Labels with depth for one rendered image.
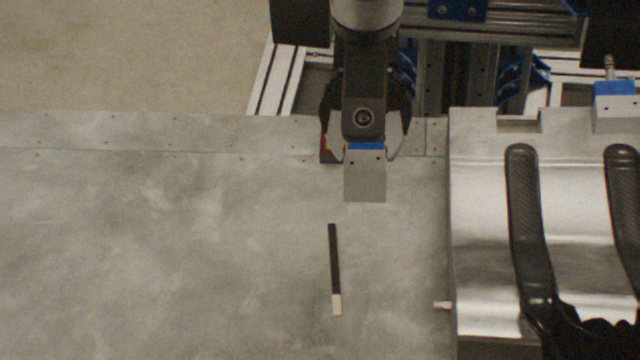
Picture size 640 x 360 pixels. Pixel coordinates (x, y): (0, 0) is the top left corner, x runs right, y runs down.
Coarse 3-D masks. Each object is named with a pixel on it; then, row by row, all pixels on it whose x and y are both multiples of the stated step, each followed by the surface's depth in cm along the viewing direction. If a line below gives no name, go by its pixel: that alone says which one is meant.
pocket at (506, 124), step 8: (496, 112) 153; (496, 120) 154; (504, 120) 154; (512, 120) 154; (520, 120) 154; (528, 120) 154; (536, 120) 154; (504, 128) 154; (512, 128) 154; (520, 128) 154; (528, 128) 154; (536, 128) 154
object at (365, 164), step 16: (352, 144) 143; (368, 144) 143; (384, 144) 143; (352, 160) 140; (368, 160) 140; (384, 160) 140; (352, 176) 139; (368, 176) 139; (384, 176) 139; (352, 192) 141; (368, 192) 141; (384, 192) 141
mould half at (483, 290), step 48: (480, 144) 149; (576, 144) 149; (480, 192) 145; (576, 192) 144; (480, 240) 140; (576, 240) 140; (480, 288) 130; (576, 288) 130; (624, 288) 130; (480, 336) 126; (528, 336) 126
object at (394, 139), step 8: (392, 112) 134; (392, 120) 135; (400, 120) 135; (392, 128) 136; (400, 128) 136; (392, 136) 137; (400, 136) 137; (392, 144) 138; (400, 144) 138; (392, 152) 139; (392, 160) 141
